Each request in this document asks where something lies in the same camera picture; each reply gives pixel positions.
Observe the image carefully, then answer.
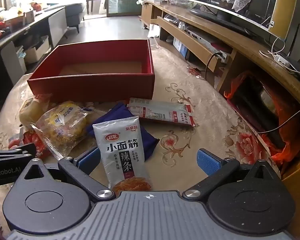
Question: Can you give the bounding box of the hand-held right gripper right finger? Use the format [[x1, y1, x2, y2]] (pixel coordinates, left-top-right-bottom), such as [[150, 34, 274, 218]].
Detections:
[[182, 149, 283, 201]]

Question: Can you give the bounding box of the grey white snack packet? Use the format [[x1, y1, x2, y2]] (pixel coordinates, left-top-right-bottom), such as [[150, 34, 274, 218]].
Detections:
[[92, 116, 153, 190]]

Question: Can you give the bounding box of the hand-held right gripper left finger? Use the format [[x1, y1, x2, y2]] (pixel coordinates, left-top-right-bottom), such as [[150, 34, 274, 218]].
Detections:
[[15, 147, 116, 203]]

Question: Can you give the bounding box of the white storage box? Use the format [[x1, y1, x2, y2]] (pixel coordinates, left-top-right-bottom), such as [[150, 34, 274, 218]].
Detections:
[[22, 36, 50, 64]]

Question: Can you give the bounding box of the red patterned snack packet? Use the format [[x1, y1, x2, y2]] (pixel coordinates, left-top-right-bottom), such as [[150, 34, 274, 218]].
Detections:
[[9, 127, 53, 159]]

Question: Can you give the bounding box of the dark coffee table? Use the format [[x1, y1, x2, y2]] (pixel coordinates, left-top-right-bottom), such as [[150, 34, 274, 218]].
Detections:
[[0, 5, 68, 80]]

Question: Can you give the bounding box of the white power strip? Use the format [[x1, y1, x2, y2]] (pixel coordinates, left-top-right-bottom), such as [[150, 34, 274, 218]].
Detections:
[[274, 54, 292, 67]]

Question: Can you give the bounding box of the yellow bread packet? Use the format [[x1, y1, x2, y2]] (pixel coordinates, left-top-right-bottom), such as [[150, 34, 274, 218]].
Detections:
[[31, 101, 90, 160]]

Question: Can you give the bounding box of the black cable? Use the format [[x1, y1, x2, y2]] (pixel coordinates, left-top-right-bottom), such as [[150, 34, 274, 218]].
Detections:
[[205, 52, 223, 80]]

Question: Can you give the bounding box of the wooden television cabinet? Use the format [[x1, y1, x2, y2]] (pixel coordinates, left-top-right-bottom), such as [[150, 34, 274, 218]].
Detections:
[[141, 0, 300, 188]]

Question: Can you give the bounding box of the white red long packet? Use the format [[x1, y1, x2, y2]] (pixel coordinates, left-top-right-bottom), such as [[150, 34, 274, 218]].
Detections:
[[126, 97, 197, 128]]

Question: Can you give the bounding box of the white plastic bin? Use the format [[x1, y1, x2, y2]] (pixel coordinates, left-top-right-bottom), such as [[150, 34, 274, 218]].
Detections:
[[14, 45, 27, 67]]

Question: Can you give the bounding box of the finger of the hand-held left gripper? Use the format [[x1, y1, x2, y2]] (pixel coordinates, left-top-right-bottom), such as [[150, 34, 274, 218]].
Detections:
[[0, 143, 37, 161]]

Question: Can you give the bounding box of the clear bun packet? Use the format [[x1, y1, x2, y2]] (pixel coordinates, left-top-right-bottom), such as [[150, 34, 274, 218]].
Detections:
[[19, 94, 52, 127]]

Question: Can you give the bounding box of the red cardboard box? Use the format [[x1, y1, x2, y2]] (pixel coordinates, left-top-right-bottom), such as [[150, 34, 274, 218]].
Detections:
[[27, 39, 156, 103]]

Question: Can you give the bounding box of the blue snack packet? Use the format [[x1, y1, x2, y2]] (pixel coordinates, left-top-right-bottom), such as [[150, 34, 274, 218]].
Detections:
[[86, 102, 159, 162]]

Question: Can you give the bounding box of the blue white box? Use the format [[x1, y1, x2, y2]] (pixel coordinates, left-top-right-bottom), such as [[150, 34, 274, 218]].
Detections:
[[172, 37, 190, 59]]

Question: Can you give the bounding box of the orange plastic bag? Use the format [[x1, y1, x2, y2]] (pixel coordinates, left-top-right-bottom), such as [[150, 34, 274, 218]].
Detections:
[[224, 71, 300, 165]]

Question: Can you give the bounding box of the long white media device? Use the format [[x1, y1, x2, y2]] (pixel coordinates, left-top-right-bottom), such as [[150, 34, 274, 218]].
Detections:
[[185, 26, 233, 55]]

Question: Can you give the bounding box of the floral tablecloth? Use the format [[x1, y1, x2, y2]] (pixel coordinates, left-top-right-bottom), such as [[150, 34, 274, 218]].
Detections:
[[0, 46, 283, 240]]

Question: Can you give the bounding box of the small white carton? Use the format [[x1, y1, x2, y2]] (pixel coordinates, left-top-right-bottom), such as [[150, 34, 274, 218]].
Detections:
[[25, 7, 35, 23]]

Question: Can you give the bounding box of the grey sofa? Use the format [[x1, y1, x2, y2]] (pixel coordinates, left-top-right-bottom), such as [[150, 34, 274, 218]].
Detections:
[[65, 2, 85, 33]]

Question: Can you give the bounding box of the white plastic bag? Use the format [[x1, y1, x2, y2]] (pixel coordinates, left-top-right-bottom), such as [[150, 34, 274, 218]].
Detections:
[[147, 24, 160, 38]]

